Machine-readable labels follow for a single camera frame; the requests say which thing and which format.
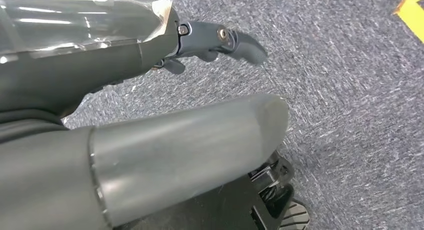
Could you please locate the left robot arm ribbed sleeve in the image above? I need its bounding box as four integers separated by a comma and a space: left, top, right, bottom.
0, 108, 69, 144

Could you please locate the black left robot foot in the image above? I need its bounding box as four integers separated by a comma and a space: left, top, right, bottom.
114, 149, 311, 230

